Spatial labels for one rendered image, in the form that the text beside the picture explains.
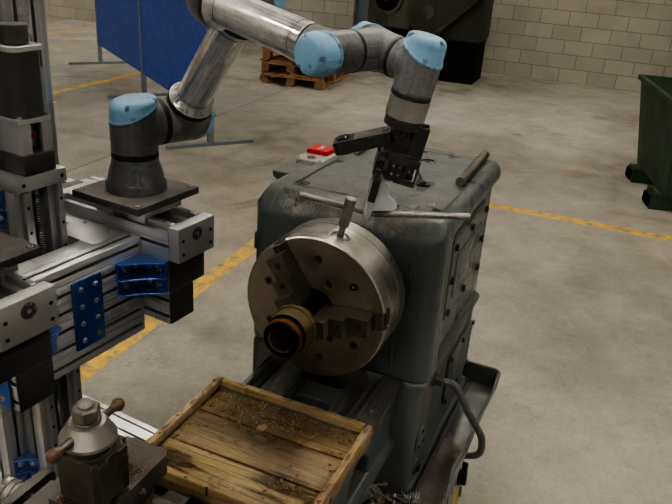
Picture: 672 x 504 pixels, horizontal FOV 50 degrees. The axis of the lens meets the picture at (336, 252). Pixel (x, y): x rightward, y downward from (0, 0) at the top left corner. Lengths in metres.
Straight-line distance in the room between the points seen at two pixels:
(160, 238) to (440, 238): 0.70
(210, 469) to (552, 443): 1.92
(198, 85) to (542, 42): 9.80
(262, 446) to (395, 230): 0.52
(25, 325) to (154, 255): 0.45
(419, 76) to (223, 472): 0.79
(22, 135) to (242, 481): 0.88
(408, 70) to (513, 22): 10.12
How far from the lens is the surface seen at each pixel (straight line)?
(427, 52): 1.28
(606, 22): 11.28
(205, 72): 1.75
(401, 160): 1.34
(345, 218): 1.41
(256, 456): 1.40
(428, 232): 1.51
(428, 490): 1.89
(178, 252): 1.77
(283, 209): 1.62
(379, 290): 1.40
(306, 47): 1.25
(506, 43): 11.44
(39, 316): 1.52
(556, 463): 2.97
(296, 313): 1.38
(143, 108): 1.80
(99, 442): 1.06
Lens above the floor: 1.79
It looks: 24 degrees down
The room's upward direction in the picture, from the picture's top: 4 degrees clockwise
